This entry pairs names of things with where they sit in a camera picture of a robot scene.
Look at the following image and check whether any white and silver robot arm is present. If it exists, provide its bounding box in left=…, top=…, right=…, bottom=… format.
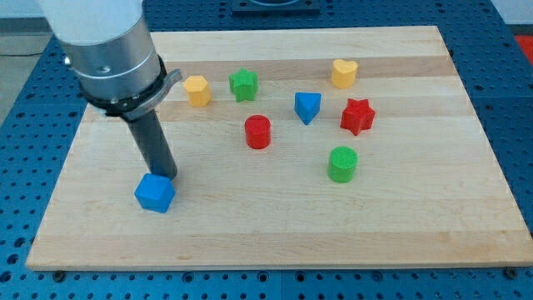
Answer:
left=37, top=0, right=182, bottom=122

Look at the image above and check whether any blue cube block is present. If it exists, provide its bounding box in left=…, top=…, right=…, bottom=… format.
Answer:
left=134, top=173, right=175, bottom=213

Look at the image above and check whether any red cylinder block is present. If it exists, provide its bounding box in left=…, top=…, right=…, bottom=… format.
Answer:
left=244, top=115, right=271, bottom=149

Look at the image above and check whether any blue triangle block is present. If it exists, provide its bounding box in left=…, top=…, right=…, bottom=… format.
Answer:
left=294, top=92, right=321, bottom=125

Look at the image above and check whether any green star block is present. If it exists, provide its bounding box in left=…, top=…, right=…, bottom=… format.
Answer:
left=228, top=68, right=258, bottom=103

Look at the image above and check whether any green cylinder block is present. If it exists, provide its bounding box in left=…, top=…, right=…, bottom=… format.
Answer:
left=327, top=146, right=358, bottom=183

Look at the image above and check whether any light wooden board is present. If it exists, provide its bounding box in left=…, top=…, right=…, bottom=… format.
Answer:
left=26, top=26, right=532, bottom=271

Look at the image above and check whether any yellow hexagon block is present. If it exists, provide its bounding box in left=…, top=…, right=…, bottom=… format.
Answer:
left=183, top=75, right=212, bottom=108

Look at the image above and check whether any red star block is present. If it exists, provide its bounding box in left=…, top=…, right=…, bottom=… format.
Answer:
left=340, top=98, right=376, bottom=136

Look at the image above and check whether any yellow heart block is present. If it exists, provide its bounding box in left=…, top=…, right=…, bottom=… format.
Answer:
left=331, top=59, right=359, bottom=89

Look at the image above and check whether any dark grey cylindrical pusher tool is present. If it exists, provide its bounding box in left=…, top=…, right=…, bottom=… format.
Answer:
left=122, top=110, right=177, bottom=179

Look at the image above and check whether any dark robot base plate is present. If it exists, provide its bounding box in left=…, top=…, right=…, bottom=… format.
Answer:
left=230, top=0, right=321, bottom=16

